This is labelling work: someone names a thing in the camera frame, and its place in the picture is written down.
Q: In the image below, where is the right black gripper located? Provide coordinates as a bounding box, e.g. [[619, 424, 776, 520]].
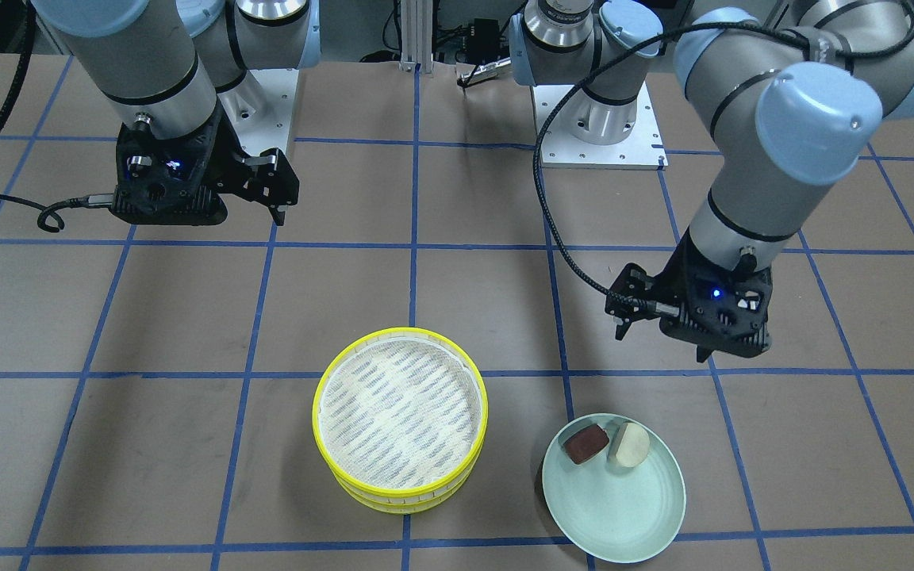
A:
[[203, 107, 300, 228]]

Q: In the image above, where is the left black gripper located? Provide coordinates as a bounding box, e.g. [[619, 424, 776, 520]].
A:
[[605, 235, 751, 362]]

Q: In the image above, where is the white steamed bun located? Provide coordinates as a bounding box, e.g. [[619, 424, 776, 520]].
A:
[[609, 422, 651, 469]]

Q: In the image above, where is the yellow top steamer layer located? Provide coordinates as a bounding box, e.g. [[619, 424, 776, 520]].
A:
[[312, 328, 489, 496]]

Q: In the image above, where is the yellow steamer layer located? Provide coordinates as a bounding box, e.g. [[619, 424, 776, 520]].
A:
[[312, 328, 489, 496], [332, 466, 473, 515]]

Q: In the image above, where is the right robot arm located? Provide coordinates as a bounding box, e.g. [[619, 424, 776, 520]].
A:
[[32, 1, 321, 232]]

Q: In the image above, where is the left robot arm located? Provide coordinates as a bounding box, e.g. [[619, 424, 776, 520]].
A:
[[510, 1, 914, 362]]

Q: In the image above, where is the yellow bottom steamer layer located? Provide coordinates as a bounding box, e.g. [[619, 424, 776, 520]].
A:
[[332, 466, 473, 515]]

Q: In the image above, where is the light green bowl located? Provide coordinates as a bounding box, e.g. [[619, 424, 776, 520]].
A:
[[540, 413, 688, 564]]

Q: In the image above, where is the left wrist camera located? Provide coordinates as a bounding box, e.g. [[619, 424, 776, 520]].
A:
[[658, 265, 773, 358]]

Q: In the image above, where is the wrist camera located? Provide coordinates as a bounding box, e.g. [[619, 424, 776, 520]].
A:
[[658, 265, 773, 358], [108, 121, 228, 225]]

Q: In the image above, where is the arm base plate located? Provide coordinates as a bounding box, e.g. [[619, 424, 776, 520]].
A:
[[217, 69, 300, 156], [540, 83, 670, 171]]

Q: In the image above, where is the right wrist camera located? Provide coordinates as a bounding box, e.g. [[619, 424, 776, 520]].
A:
[[108, 121, 228, 225]]

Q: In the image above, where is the aluminium frame post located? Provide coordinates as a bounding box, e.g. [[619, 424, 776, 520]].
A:
[[399, 0, 435, 75]]

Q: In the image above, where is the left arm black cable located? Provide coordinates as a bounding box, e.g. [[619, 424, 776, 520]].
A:
[[533, 0, 914, 318]]

